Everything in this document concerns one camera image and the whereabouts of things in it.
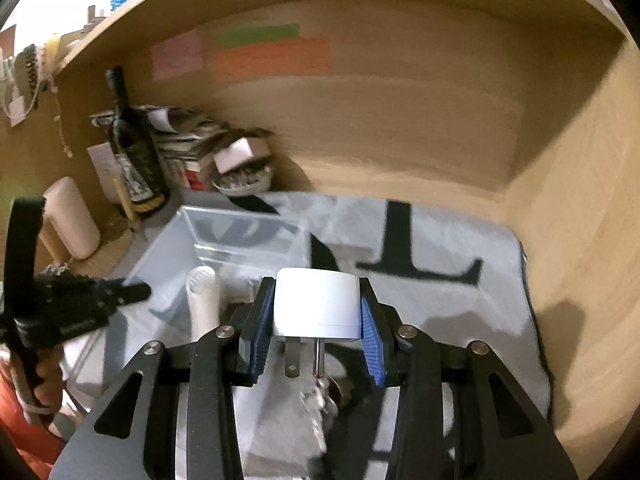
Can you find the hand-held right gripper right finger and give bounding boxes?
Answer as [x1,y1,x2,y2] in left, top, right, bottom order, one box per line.
[357,276,580,480]

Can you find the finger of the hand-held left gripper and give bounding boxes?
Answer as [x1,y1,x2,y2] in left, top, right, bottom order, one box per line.
[107,281,152,307]

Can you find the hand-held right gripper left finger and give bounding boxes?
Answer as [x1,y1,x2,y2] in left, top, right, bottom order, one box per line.
[50,276,277,480]

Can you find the white plug adapter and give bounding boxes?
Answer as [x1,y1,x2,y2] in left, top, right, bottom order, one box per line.
[272,267,362,378]

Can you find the white handheld device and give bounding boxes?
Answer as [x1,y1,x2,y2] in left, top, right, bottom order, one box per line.
[186,266,221,343]

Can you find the clear plastic container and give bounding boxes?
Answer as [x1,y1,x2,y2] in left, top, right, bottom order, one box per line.
[65,204,310,411]

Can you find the person's left hand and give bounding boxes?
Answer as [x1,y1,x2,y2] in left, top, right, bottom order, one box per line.
[10,344,67,423]

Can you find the grey printed blanket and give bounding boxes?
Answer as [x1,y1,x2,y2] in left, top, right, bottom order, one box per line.
[65,191,553,480]

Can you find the bunch of keys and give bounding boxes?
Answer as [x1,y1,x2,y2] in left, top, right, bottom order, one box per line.
[300,372,351,441]

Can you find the white note paper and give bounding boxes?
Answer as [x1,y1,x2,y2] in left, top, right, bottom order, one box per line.
[86,142,121,206]

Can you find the dark wine bottle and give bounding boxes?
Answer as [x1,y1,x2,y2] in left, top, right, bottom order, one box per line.
[105,66,168,216]

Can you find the bowl of small stones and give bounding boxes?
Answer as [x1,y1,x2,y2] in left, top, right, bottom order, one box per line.
[212,165,273,197]

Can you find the stack of books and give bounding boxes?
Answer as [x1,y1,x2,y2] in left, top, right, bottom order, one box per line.
[90,104,236,192]

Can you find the white card box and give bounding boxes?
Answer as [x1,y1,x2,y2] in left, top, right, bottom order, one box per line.
[214,137,268,173]

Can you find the white hanging tag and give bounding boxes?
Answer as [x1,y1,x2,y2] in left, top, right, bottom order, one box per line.
[0,87,26,128]

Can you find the black lace ribbon roll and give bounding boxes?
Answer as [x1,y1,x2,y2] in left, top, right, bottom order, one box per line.
[17,45,41,111]

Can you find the pink sticky note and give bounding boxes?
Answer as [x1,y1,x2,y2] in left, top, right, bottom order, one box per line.
[151,31,205,81]

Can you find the orange sticky note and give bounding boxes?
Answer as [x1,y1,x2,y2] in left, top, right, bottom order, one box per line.
[216,36,332,80]

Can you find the green sticky note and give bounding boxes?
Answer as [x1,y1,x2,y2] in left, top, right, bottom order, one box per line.
[216,23,301,48]

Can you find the pink tumbler with handle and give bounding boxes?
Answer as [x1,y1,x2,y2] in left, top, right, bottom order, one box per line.
[37,176,101,263]

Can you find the white cord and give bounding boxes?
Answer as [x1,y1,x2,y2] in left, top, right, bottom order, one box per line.
[52,80,73,158]

